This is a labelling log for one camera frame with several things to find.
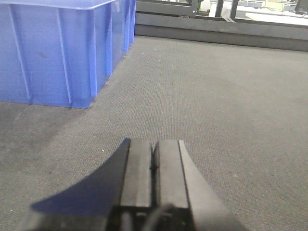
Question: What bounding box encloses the black conveyor side rail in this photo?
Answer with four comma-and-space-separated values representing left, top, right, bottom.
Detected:
135, 13, 308, 51

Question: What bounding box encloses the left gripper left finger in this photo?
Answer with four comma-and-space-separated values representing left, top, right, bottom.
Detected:
31, 138, 152, 216

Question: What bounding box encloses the dark grey conveyor belt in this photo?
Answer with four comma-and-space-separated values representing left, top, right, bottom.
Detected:
0, 37, 308, 231

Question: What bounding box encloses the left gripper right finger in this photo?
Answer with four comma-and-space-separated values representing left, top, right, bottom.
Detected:
152, 140, 237, 231

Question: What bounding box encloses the blue plastic crate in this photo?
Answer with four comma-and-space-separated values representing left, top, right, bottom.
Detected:
0, 0, 136, 109

